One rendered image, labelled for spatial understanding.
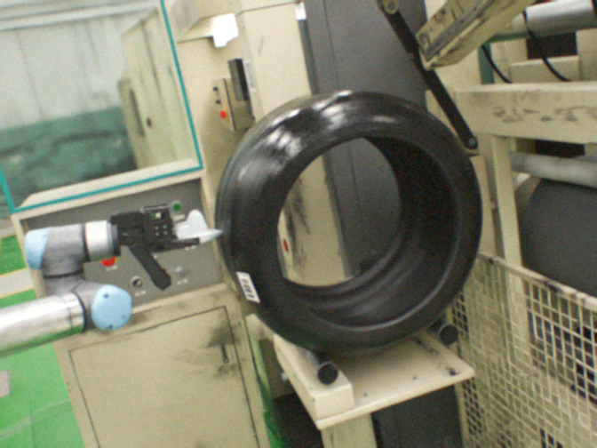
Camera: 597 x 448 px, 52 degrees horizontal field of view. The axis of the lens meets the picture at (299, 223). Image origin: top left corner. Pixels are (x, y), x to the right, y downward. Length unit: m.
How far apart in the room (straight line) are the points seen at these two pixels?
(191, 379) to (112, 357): 0.25
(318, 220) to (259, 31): 0.49
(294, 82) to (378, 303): 0.58
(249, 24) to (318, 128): 0.44
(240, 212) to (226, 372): 0.94
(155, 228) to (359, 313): 0.57
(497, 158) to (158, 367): 1.17
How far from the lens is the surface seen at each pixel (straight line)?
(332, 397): 1.32
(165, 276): 1.24
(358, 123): 1.18
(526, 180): 2.07
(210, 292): 1.92
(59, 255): 1.21
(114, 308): 1.11
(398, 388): 1.40
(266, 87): 1.51
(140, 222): 1.22
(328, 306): 1.52
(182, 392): 2.02
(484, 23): 1.35
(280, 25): 1.53
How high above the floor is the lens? 1.52
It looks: 15 degrees down
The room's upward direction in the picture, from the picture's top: 11 degrees counter-clockwise
